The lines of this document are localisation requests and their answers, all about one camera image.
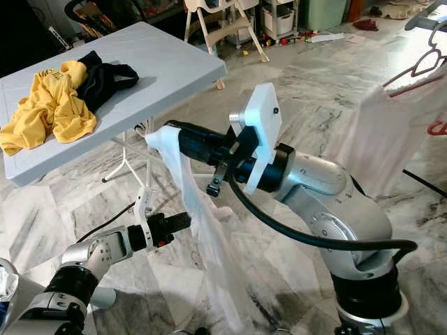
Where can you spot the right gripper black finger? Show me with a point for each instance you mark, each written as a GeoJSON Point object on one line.
{"type": "Point", "coordinates": [202, 153]}
{"type": "Point", "coordinates": [192, 131]}

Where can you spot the large white garment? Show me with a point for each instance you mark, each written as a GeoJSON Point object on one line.
{"type": "Point", "coordinates": [209, 244]}

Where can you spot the yellow printed t-shirt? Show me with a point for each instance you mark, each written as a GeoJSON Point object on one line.
{"type": "Point", "coordinates": [52, 112]}

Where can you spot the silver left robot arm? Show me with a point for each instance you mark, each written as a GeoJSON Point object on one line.
{"type": "Point", "coordinates": [70, 279]}

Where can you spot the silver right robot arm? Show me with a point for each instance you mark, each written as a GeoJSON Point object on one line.
{"type": "Point", "coordinates": [342, 202]}

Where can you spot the dusky pink plastic hanger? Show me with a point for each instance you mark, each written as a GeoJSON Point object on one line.
{"type": "Point", "coordinates": [415, 66]}

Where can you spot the orange plastic hanger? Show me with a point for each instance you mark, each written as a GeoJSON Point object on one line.
{"type": "Point", "coordinates": [438, 129]}

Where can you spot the light blue folding table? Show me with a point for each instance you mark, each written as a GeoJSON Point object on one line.
{"type": "Point", "coordinates": [167, 66]}

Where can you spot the pale blue plastic chair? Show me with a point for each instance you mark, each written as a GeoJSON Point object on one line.
{"type": "Point", "coordinates": [103, 299]}

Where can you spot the black crumpled garment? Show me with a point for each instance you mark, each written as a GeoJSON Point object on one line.
{"type": "Point", "coordinates": [108, 80]}

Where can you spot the white baby high chair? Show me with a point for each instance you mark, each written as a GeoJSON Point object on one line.
{"type": "Point", "coordinates": [223, 24]}

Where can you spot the white plastic drawer unit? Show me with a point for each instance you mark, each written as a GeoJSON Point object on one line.
{"type": "Point", "coordinates": [279, 17]}

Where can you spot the pale pink shirt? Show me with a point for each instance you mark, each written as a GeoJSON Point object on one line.
{"type": "Point", "coordinates": [384, 139]}

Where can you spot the white flat box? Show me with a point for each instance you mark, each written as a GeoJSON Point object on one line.
{"type": "Point", "coordinates": [328, 37]}

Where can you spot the black round basket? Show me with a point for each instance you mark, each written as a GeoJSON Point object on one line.
{"type": "Point", "coordinates": [98, 17]}

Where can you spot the small white garment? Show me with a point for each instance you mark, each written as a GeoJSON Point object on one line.
{"type": "Point", "coordinates": [7, 285]}

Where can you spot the green plastic bin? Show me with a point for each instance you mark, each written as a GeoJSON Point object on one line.
{"type": "Point", "coordinates": [321, 12]}

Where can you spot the pink paper sheet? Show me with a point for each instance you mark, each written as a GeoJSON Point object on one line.
{"type": "Point", "coordinates": [356, 39]}

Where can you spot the grey laundry bucket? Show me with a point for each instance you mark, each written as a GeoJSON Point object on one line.
{"type": "Point", "coordinates": [10, 314]}

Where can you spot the dark red cloth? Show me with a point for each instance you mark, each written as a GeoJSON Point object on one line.
{"type": "Point", "coordinates": [365, 25]}

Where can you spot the black television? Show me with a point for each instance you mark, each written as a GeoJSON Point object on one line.
{"type": "Point", "coordinates": [28, 31]}

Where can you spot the beige floor cloth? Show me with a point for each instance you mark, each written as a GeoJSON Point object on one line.
{"type": "Point", "coordinates": [401, 10]}

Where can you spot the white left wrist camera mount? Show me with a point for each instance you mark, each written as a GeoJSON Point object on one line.
{"type": "Point", "coordinates": [145, 209]}

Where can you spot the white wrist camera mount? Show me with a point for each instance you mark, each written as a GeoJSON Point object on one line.
{"type": "Point", "coordinates": [145, 209]}
{"type": "Point", "coordinates": [262, 132]}

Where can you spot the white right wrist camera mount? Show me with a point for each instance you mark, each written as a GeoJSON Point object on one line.
{"type": "Point", "coordinates": [262, 132]}

